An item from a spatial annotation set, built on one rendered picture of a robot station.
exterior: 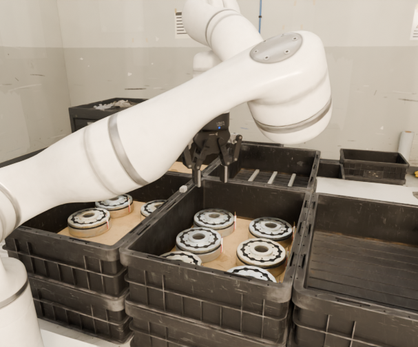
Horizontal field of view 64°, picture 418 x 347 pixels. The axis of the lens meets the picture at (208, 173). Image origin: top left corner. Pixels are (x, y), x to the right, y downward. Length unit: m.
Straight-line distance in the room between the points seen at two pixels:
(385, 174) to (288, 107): 2.12
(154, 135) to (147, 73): 4.14
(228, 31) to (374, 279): 0.55
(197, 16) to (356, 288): 0.57
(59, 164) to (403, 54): 3.83
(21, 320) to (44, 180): 0.21
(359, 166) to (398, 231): 1.54
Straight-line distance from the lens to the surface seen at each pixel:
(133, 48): 4.58
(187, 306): 0.62
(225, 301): 0.58
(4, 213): 0.50
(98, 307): 0.74
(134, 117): 0.38
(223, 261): 0.75
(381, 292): 0.74
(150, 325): 0.69
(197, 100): 0.35
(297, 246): 0.63
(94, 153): 0.38
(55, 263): 0.75
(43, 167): 0.45
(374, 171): 2.43
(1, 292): 0.53
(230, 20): 0.54
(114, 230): 0.90
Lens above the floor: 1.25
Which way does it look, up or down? 20 degrees down
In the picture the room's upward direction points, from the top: straight up
